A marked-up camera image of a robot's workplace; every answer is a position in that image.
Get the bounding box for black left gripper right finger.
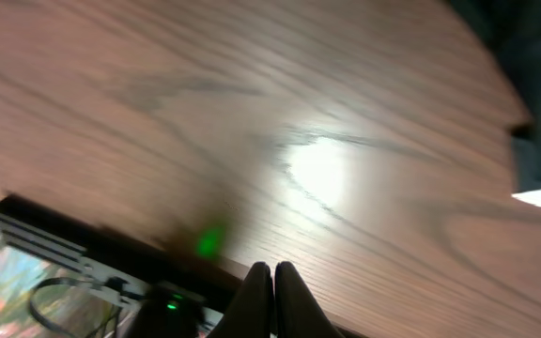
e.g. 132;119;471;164
274;261;344;338

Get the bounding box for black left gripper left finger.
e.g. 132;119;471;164
208;262;274;338

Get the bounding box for black mounting rail with clamps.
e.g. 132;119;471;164
0;192;253;338

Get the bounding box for folded navy blue trousers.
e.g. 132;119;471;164
448;0;541;192

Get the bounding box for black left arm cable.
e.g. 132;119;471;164
26;275;126;338

